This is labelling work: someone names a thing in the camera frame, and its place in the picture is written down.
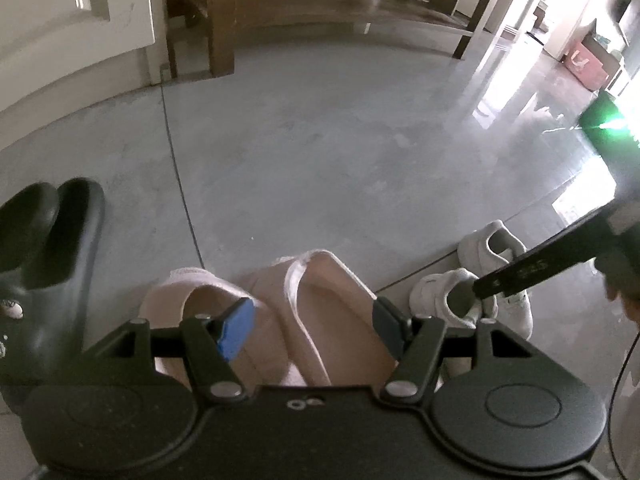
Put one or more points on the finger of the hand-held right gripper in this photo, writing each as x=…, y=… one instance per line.
x=540, y=265

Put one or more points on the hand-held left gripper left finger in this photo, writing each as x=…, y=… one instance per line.
x=237, y=325

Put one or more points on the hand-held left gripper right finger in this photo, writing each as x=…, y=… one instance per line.
x=387, y=325

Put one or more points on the pink slipper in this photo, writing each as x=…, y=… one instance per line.
x=340, y=320
x=200, y=290

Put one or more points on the small white sneaker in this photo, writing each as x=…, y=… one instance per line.
x=487, y=247
x=432, y=300

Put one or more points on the person's right hand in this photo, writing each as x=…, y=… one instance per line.
x=632, y=302

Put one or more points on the pink storage box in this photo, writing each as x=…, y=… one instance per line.
x=587, y=65

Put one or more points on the wooden shoe rack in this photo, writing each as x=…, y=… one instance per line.
x=220, y=20

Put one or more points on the white cabinet doors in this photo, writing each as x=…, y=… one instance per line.
x=60, y=35

